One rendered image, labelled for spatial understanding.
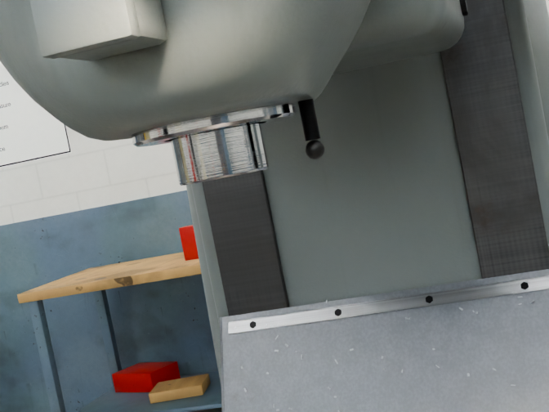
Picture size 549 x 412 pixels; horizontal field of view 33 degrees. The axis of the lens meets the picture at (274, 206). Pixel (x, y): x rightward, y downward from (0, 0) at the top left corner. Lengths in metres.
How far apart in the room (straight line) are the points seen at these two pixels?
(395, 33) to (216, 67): 0.20
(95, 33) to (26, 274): 5.13
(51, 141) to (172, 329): 1.25
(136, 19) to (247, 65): 0.06
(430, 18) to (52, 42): 0.27
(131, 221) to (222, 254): 4.26
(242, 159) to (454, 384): 0.41
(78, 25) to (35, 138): 5.01
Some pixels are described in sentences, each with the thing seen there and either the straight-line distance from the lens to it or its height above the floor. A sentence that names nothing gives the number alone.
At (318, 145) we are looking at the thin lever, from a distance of 0.46.
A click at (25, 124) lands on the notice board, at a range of 5.40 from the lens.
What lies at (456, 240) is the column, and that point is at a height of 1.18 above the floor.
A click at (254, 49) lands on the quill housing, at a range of 0.40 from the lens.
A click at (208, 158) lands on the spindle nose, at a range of 0.46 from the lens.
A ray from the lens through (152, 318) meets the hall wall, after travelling 5.18.
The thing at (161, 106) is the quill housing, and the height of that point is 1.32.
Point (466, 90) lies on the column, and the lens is 0.82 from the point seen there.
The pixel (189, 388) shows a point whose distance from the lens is 4.53.
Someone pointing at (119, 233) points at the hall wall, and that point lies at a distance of 5.17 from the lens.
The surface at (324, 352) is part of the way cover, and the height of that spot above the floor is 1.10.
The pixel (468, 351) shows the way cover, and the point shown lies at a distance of 0.82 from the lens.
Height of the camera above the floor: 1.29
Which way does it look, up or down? 3 degrees down
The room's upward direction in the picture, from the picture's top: 11 degrees counter-clockwise
